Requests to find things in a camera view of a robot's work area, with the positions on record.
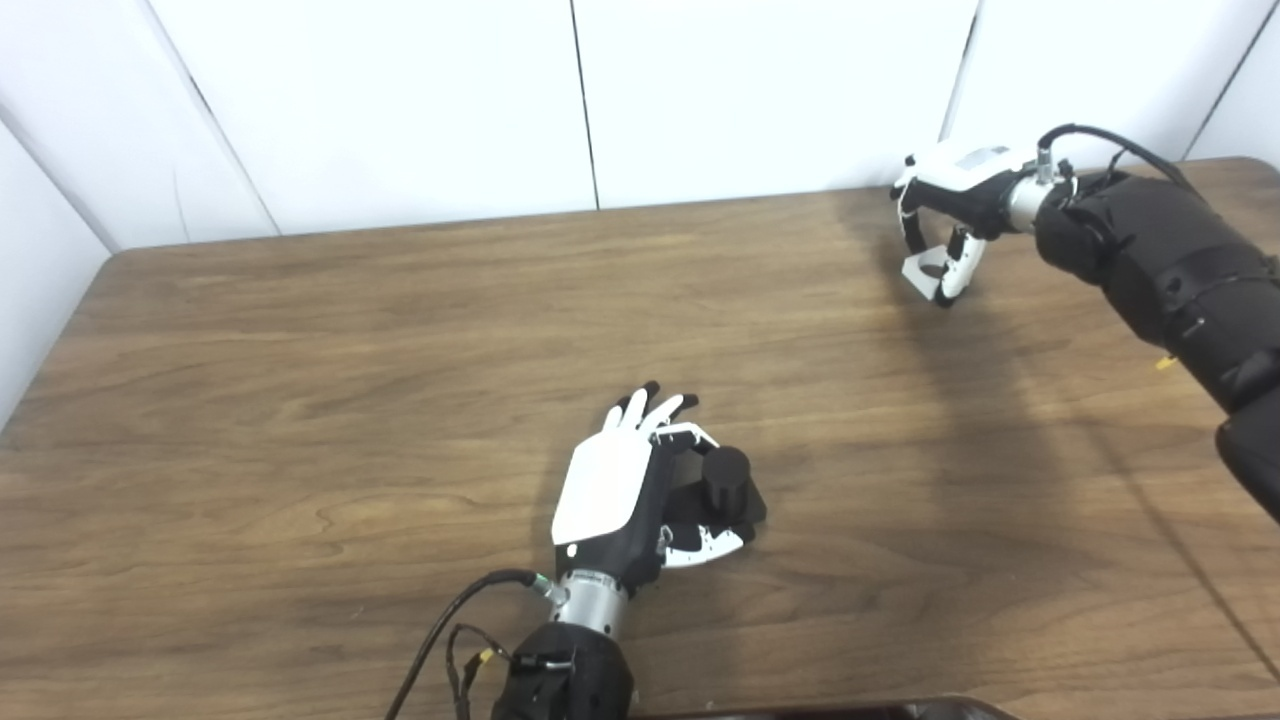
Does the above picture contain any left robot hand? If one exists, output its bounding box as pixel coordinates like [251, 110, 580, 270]
[550, 381, 756, 591]

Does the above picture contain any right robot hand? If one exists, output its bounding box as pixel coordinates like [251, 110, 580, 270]
[890, 143, 1041, 309]

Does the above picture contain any black peg with square base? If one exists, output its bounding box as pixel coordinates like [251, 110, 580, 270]
[665, 445, 769, 546]

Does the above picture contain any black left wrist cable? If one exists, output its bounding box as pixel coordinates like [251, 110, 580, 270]
[385, 568, 561, 720]

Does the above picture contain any white square piece with hole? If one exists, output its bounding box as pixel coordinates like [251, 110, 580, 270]
[901, 247, 951, 301]

